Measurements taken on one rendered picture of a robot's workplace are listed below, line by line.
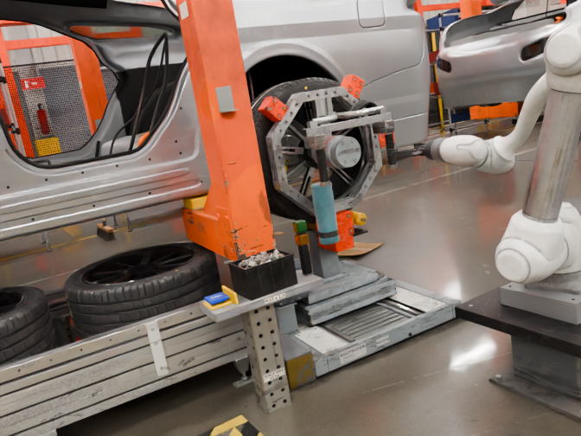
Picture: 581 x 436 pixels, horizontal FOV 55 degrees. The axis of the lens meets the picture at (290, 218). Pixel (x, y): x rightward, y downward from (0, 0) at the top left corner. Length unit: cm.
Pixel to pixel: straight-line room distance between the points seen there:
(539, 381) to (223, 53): 158
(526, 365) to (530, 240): 55
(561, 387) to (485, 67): 328
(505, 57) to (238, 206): 314
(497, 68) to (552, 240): 317
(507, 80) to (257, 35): 255
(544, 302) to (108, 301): 157
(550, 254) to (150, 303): 144
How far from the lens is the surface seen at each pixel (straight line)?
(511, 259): 175
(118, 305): 228
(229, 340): 228
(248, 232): 212
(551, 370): 208
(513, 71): 474
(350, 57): 298
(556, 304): 194
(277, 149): 233
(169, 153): 256
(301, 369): 226
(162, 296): 226
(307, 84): 251
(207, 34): 208
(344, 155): 232
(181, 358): 224
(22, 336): 230
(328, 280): 267
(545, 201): 174
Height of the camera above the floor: 111
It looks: 12 degrees down
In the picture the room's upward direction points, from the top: 10 degrees counter-clockwise
